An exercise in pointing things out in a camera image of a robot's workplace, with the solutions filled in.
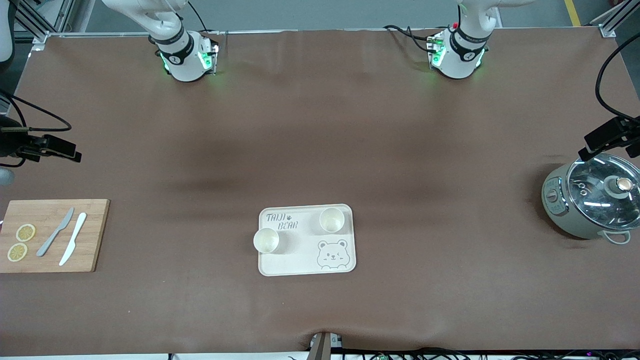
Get white IKEA cup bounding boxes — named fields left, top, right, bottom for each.
left=253, top=227, right=280, bottom=254
left=319, top=207, right=345, bottom=234

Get glass pot lid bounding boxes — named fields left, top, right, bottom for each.
left=566, top=153, right=640, bottom=232

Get grey-green electric cooking pot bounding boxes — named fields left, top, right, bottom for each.
left=541, top=152, right=640, bottom=246

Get grey plastic knife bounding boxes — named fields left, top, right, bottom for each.
left=36, top=207, right=75, bottom=258

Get white plastic knife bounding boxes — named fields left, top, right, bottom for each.
left=59, top=212, right=88, bottom=267

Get wooden cutting board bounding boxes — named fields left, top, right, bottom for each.
left=0, top=199, right=111, bottom=274

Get brown table cloth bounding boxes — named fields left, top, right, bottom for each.
left=0, top=27, right=640, bottom=357

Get beige bear print tray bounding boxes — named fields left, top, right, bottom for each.
left=258, top=203, right=357, bottom=277

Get metal table clamp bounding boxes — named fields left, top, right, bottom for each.
left=306, top=331, right=343, bottom=360

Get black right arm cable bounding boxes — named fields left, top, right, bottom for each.
left=0, top=90, right=74, bottom=169

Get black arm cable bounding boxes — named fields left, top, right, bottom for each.
left=594, top=32, right=640, bottom=126
left=0, top=90, right=74, bottom=169

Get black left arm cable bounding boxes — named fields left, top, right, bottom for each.
left=594, top=32, right=640, bottom=126

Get aluminium frame profile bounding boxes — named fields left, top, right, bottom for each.
left=590, top=0, right=640, bottom=39
left=0, top=0, right=76, bottom=51

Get black base cable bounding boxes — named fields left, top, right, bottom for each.
left=187, top=0, right=221, bottom=47

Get black base cables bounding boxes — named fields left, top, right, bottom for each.
left=383, top=24, right=441, bottom=54

